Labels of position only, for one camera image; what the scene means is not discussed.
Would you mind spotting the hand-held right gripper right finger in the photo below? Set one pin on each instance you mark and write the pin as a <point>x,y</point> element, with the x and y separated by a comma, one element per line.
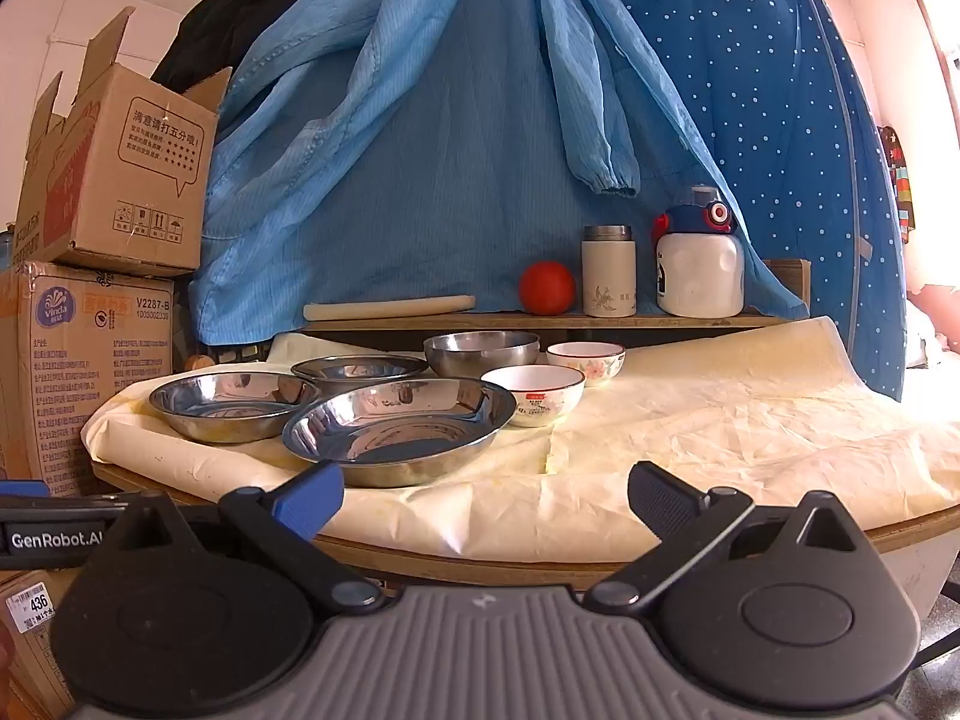
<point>660,502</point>

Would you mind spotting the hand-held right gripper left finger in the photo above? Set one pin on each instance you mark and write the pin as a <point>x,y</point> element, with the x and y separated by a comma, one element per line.
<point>311,501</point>

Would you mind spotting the white ceramic bowl red rim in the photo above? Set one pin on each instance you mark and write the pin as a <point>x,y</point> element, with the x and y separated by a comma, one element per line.
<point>534,401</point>
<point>589,364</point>

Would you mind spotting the steel bowl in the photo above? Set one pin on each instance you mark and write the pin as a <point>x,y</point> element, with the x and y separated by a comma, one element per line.
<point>480,356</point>

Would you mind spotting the cream tablecloth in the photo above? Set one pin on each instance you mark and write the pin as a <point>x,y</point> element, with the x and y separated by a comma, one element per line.
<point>712,420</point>

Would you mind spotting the round steel plate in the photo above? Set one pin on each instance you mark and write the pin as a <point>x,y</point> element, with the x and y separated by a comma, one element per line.
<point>390,442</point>
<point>225,409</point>
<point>352,369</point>

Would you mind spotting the cardboard box white label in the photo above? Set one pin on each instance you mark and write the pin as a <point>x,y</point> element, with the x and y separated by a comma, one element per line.
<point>34,645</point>

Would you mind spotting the black plastic crate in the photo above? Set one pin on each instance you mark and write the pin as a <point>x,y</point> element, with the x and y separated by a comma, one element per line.
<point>244,355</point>

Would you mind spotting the round wooden table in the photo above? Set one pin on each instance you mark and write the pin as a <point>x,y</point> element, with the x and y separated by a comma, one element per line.
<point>465,562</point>

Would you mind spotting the cardboard box purple logo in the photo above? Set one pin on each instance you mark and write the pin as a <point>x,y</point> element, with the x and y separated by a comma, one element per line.
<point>82,375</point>

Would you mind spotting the wooden shelf board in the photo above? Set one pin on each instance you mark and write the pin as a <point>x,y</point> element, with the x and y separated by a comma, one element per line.
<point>600,322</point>

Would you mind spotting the white rolling pin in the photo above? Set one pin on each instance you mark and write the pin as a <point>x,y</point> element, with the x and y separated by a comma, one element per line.
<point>390,307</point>

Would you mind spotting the beige thermos cup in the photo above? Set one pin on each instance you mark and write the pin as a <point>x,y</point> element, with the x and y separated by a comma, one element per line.
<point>609,277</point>

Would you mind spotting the white water bottle blue lid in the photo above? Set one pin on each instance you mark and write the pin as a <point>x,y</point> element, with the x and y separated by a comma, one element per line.
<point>701,274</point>

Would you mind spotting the red tomato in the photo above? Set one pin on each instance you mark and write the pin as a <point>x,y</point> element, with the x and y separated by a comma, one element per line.
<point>547,289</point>

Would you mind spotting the light blue coat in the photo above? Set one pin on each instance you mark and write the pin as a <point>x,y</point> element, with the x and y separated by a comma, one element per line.
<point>420,165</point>

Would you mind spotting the open brown cardboard box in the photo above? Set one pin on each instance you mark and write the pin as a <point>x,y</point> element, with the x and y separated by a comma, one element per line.
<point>127,187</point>

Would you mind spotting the striped colourful cloth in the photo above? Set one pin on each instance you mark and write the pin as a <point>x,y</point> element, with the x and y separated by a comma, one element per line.
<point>896,180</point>

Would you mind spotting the blue dotted cloth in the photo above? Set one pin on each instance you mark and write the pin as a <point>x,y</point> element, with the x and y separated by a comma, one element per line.
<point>765,90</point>

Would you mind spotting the black garment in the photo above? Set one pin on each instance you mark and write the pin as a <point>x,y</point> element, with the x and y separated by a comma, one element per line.
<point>217,22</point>

